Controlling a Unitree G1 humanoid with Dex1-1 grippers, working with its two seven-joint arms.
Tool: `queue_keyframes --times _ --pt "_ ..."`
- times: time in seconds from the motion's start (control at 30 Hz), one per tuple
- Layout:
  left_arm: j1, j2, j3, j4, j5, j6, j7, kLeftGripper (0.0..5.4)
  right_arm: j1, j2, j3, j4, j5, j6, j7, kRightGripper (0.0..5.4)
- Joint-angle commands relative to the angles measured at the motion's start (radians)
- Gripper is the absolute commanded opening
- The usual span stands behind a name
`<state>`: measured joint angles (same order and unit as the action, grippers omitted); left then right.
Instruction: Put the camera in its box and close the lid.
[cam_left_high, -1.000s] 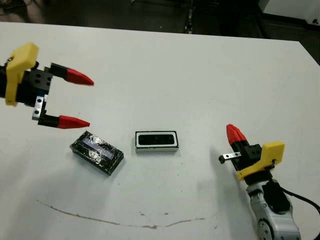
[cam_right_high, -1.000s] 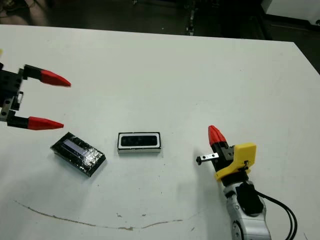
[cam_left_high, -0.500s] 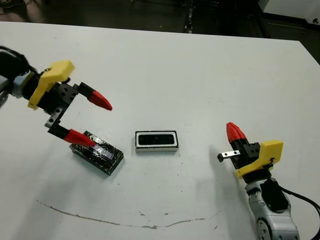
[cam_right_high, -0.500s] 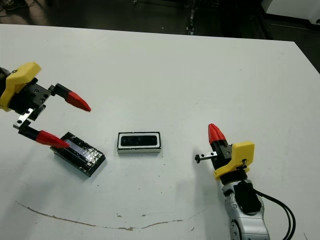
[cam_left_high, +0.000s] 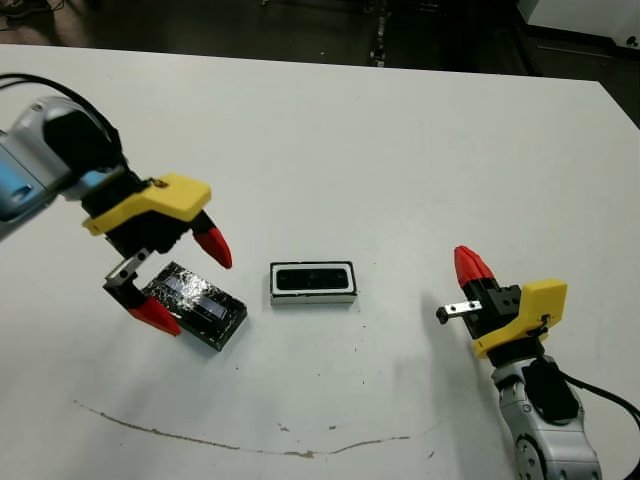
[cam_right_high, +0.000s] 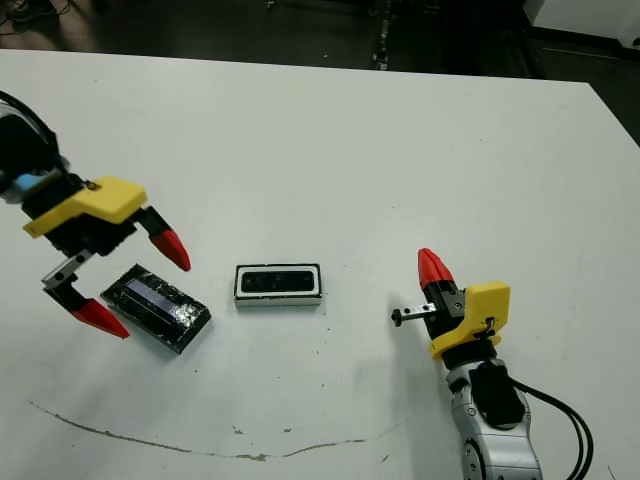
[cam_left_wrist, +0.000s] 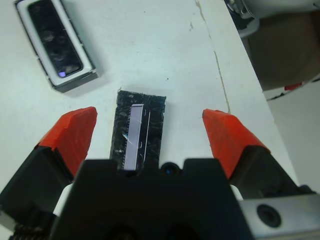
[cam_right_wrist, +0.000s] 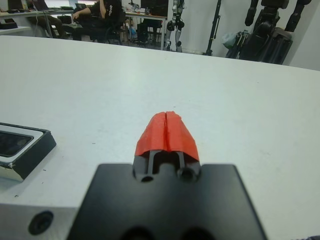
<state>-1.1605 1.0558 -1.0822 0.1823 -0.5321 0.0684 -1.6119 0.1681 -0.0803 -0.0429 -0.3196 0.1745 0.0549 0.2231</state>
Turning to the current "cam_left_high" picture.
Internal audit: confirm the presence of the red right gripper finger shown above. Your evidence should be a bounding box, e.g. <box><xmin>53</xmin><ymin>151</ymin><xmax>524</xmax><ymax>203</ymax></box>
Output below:
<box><xmin>453</xmin><ymin>244</ymin><xmax>485</xmax><ymax>304</ymax></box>
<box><xmin>464</xmin><ymin>244</ymin><xmax>502</xmax><ymax>302</ymax></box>

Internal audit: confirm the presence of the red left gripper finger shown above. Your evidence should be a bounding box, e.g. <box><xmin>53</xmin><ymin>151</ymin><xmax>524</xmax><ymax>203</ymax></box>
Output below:
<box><xmin>191</xmin><ymin>208</ymin><xmax>235</xmax><ymax>271</ymax></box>
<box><xmin>101</xmin><ymin>272</ymin><xmax>183</xmax><ymax>338</ymax></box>

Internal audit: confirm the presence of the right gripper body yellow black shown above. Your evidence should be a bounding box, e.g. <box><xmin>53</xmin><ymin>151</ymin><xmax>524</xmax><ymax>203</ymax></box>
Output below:
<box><xmin>434</xmin><ymin>279</ymin><xmax>570</xmax><ymax>370</ymax></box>

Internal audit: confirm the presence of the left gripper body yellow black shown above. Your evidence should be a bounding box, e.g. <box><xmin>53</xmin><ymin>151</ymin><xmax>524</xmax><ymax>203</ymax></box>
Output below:
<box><xmin>81</xmin><ymin>169</ymin><xmax>213</xmax><ymax>282</ymax></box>

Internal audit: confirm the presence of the slim black camera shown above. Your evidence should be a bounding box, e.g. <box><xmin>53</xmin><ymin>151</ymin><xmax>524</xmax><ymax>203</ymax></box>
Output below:
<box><xmin>274</xmin><ymin>266</ymin><xmax>350</xmax><ymax>292</ymax></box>

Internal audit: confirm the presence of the black box with white insert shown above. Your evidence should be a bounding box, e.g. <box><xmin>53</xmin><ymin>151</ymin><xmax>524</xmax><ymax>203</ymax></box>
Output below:
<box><xmin>268</xmin><ymin>259</ymin><xmax>358</xmax><ymax>308</ymax></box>

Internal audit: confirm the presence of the white cabinet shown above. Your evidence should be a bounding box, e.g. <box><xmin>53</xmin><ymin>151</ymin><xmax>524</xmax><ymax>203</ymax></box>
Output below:
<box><xmin>514</xmin><ymin>0</ymin><xmax>640</xmax><ymax>49</ymax></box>

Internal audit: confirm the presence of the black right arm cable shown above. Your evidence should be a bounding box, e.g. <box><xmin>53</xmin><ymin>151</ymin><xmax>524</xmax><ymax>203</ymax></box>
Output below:
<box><xmin>562</xmin><ymin>374</ymin><xmax>640</xmax><ymax>480</ymax></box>

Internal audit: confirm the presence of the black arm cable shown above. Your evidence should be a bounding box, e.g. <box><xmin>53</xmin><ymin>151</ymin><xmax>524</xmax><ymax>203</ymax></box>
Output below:
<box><xmin>0</xmin><ymin>73</ymin><xmax>124</xmax><ymax>166</ymax></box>
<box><xmin>562</xmin><ymin>374</ymin><xmax>640</xmax><ymax>480</ymax></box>

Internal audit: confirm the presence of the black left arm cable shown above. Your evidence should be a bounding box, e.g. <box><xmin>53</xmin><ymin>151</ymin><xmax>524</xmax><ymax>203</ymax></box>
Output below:
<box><xmin>0</xmin><ymin>73</ymin><xmax>124</xmax><ymax>166</ymax></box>

